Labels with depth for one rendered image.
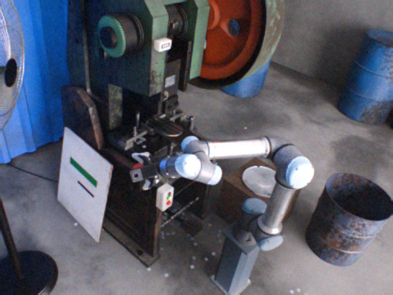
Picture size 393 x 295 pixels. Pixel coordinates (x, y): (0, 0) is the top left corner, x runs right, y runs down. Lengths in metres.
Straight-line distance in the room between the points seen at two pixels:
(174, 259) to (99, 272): 0.46
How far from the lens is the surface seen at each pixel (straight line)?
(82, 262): 2.31
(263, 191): 2.32
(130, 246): 2.31
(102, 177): 2.10
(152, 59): 1.61
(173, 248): 2.35
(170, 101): 1.85
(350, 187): 2.63
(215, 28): 2.04
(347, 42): 4.85
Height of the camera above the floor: 1.89
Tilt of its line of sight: 37 degrees down
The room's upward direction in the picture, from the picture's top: 9 degrees clockwise
